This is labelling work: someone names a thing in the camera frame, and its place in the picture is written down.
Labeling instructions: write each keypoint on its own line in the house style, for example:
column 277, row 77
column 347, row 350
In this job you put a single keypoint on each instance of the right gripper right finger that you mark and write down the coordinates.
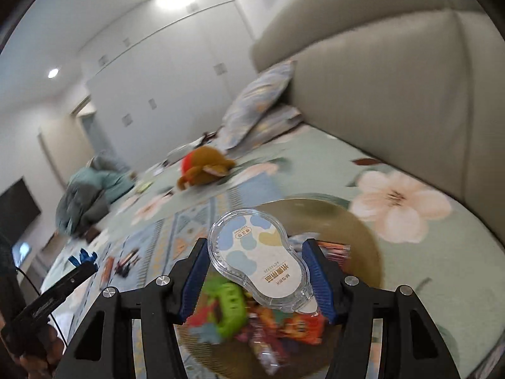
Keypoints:
column 412, row 346

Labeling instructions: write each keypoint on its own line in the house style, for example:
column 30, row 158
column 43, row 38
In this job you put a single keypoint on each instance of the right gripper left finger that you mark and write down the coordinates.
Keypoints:
column 102, row 346

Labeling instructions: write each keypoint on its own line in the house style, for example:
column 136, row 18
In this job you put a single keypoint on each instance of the blue rubber glove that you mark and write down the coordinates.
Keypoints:
column 84, row 257

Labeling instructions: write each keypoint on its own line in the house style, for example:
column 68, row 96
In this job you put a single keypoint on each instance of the clear correction tape dispenser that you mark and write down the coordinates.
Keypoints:
column 251, row 248

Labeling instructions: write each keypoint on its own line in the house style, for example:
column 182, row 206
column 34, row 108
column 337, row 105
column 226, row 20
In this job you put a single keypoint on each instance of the long patterned snack box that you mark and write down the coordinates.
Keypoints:
column 107, row 272

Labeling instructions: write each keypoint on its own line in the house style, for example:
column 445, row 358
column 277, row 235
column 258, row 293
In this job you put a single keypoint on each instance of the black action figure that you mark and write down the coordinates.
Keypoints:
column 125, row 264

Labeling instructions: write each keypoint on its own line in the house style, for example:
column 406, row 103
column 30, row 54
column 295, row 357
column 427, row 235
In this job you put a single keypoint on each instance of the colourful snack packet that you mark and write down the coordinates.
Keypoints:
column 333, row 251

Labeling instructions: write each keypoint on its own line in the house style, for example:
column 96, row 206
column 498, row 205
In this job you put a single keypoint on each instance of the person's hand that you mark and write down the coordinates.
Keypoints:
column 44, row 365

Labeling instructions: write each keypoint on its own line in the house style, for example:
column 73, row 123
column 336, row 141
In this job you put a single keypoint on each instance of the blue patterned blanket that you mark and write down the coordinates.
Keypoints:
column 160, row 239

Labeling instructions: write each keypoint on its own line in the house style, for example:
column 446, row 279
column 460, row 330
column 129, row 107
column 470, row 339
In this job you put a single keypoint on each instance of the green plastic toy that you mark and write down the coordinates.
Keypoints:
column 230, row 314

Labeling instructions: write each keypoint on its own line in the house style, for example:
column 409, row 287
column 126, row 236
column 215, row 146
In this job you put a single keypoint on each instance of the orange snack packets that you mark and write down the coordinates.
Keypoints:
column 267, row 347

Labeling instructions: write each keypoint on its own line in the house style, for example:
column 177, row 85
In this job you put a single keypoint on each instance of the round yellow woven tray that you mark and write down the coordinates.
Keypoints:
column 334, row 222

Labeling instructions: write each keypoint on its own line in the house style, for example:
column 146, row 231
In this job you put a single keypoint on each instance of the grey green crumpled duvet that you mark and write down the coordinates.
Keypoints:
column 89, row 194

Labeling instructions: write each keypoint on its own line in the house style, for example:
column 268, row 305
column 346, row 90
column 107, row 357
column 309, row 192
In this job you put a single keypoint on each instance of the brown plush toy red hat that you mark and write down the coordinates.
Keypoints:
column 203, row 166

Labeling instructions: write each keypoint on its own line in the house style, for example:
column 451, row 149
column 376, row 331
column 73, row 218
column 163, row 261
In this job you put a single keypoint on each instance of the small items by pillows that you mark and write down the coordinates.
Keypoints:
column 178, row 154

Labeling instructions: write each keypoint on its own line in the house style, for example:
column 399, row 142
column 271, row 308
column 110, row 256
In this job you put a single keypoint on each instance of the lower patterned pillow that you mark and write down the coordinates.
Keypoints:
column 275, row 122

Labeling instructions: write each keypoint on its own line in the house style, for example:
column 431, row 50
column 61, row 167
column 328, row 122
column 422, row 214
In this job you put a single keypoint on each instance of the patterned pillow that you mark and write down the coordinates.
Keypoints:
column 253, row 102
column 275, row 122

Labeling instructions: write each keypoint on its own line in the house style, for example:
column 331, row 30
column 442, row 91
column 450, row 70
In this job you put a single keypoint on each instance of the white wardrobe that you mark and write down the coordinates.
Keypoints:
column 175, row 85

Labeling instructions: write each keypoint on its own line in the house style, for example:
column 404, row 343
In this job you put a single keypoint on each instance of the beige padded headboard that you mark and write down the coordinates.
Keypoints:
column 416, row 83

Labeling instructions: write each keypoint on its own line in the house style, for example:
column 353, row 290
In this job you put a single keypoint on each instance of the upper patterned pillow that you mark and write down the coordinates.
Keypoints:
column 253, row 102

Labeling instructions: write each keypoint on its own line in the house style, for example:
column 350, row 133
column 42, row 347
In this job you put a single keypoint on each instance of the black wall television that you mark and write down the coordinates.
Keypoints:
column 18, row 211

